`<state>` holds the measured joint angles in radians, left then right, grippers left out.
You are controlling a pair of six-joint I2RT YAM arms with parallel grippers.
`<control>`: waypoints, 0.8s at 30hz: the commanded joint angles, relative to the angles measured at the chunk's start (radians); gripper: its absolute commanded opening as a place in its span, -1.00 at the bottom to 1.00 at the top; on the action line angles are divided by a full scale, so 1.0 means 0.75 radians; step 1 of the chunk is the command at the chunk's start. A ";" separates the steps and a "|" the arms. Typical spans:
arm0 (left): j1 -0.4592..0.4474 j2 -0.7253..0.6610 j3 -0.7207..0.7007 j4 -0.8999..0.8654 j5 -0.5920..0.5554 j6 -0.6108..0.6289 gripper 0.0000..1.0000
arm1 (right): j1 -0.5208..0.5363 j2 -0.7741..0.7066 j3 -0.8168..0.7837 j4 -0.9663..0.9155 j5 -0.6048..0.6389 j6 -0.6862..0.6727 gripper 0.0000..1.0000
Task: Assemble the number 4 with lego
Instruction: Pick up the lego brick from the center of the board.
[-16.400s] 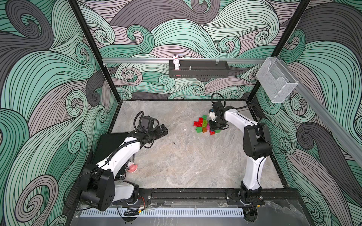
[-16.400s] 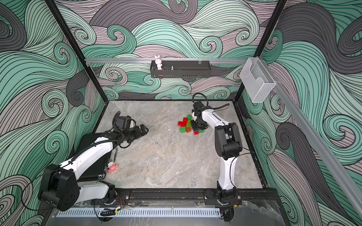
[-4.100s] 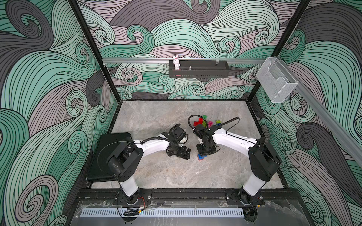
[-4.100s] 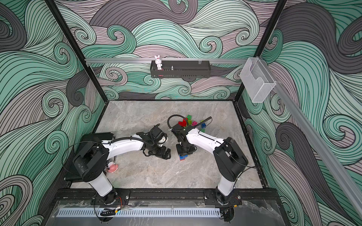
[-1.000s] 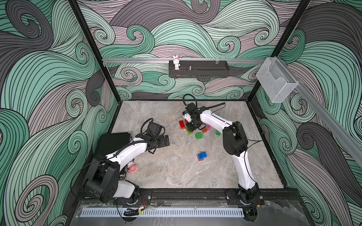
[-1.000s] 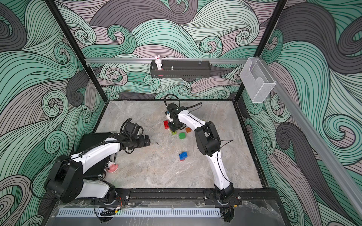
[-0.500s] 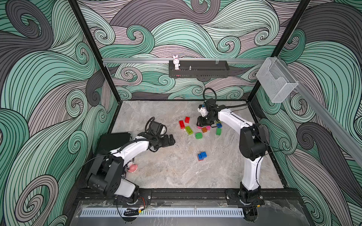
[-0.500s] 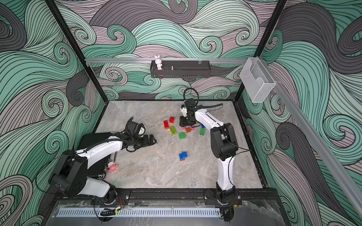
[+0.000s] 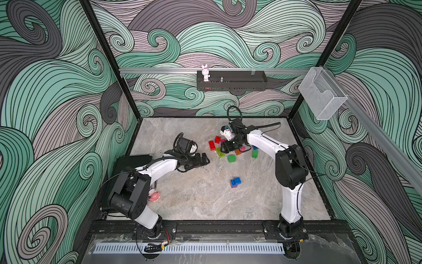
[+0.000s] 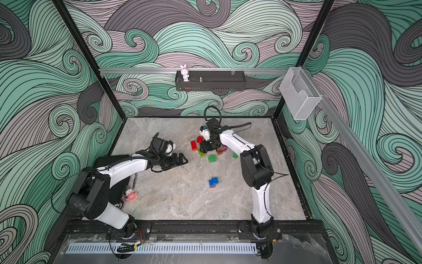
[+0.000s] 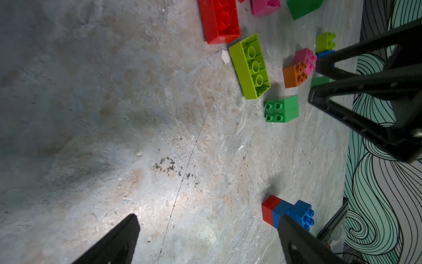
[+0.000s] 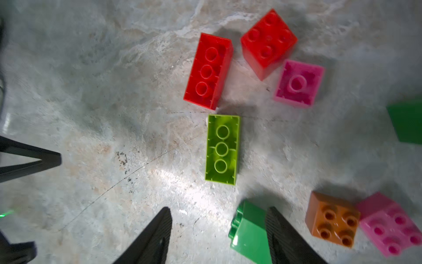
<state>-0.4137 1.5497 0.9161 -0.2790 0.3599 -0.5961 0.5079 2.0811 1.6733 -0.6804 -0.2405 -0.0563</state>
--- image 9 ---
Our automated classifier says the lime green long lego brick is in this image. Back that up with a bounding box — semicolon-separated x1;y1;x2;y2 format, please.
215;147;225;157

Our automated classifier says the blue lego brick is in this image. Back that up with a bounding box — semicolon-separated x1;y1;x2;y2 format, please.
230;177;241;189

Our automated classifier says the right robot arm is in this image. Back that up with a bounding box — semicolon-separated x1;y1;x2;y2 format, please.
220;118;310;236

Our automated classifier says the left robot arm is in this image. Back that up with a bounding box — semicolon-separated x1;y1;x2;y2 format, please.
106;151;210;237

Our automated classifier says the pink white small toy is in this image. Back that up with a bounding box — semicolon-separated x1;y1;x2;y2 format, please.
148;189;160;202

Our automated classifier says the white rabbit figurine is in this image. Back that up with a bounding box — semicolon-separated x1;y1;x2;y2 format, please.
201;64;211;82

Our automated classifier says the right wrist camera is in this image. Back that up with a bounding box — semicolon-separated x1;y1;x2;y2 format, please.
220;125;235;141

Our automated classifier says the black wall shelf tray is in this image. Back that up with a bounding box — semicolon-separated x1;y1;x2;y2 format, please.
196;69;268;92

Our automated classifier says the clear plastic wall box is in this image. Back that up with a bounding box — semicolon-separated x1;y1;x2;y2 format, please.
299;67;348;121

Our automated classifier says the white slotted cable duct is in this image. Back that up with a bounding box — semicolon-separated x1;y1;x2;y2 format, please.
92;242;285;255

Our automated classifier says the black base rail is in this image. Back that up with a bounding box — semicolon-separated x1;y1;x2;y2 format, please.
87;219;350;240

